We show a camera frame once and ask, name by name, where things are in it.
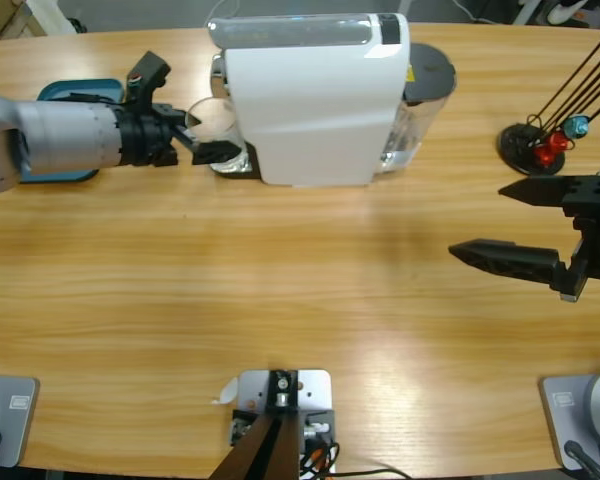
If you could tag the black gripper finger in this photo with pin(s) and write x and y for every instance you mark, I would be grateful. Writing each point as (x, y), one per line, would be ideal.
(540, 192)
(215, 152)
(192, 120)
(510, 260)

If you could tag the clear drinking glass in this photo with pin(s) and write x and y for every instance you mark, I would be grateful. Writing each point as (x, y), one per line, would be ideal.
(215, 117)

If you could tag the white capsule coffee machine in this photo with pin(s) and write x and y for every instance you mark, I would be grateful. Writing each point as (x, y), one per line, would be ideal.
(305, 100)

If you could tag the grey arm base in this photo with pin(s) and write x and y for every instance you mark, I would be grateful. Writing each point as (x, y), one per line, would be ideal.
(15, 425)
(560, 415)

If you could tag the blue coffee capsule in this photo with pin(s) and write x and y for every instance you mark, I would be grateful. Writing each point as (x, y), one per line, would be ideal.
(576, 126)

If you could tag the black capsule stand with rods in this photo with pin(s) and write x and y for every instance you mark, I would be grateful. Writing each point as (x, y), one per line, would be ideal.
(515, 140)

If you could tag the teal plastic tray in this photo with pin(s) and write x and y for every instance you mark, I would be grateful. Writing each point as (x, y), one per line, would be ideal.
(80, 86)

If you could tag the clear water tank black lid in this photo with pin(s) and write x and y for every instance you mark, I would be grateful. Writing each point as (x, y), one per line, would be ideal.
(430, 70)

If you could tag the white background equipment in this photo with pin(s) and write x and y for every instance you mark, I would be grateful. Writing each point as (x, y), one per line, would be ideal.
(565, 10)

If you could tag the white paper tag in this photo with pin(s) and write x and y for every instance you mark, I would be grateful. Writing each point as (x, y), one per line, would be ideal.
(227, 392)

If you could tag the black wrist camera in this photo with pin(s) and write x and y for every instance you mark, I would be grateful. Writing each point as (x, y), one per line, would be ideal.
(147, 75)

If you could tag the white block with dark post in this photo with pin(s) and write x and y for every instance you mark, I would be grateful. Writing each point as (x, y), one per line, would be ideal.
(315, 387)

